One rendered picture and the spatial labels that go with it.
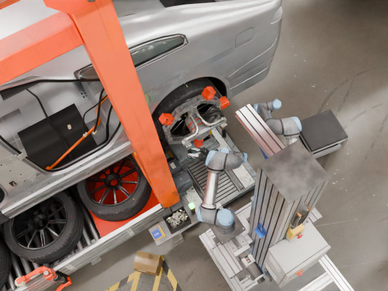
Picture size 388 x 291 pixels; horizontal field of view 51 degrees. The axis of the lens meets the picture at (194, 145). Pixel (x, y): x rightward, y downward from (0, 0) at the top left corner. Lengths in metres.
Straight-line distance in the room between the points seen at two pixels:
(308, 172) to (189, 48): 1.36
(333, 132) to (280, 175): 2.19
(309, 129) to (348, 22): 1.85
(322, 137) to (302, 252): 1.63
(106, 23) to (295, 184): 1.11
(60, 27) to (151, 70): 1.29
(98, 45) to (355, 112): 3.46
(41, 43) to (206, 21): 1.53
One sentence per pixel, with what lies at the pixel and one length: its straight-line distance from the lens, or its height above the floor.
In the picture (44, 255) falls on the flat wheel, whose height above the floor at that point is 0.50.
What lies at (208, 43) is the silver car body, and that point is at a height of 1.61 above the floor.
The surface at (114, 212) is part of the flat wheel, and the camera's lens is 3.66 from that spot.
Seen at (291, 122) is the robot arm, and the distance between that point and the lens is 3.02.
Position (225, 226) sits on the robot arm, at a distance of 2.98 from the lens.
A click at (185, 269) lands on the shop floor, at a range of 3.94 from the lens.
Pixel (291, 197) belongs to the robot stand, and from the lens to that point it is 1.96.
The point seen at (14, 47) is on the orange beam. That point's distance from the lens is 1.71.
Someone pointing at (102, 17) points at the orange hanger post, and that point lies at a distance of 1.68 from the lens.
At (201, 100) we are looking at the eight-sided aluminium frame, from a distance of 3.29.
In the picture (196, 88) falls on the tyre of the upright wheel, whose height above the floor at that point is 1.16.
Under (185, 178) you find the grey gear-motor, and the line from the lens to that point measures 3.76.
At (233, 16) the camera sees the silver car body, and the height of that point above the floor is 1.69.
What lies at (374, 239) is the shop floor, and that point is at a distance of 4.19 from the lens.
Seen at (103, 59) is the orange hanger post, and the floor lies 2.52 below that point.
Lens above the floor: 3.86
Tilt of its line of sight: 62 degrees down
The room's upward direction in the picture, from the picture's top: 11 degrees counter-clockwise
